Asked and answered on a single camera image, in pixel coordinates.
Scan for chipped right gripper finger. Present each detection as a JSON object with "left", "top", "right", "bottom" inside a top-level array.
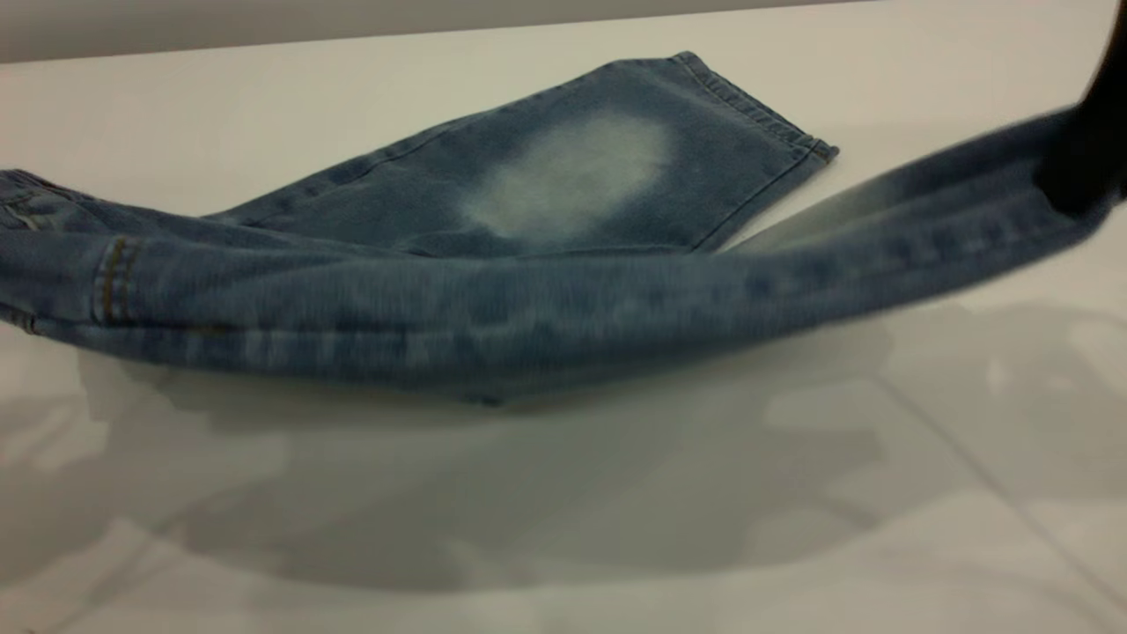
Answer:
[{"left": 1034, "top": 104, "right": 1127, "bottom": 218}]

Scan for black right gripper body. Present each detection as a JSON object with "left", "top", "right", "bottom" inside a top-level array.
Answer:
[{"left": 1081, "top": 0, "right": 1127, "bottom": 111}]

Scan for blue denim pants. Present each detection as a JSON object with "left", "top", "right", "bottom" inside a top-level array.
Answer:
[{"left": 0, "top": 51, "right": 1119, "bottom": 408}]

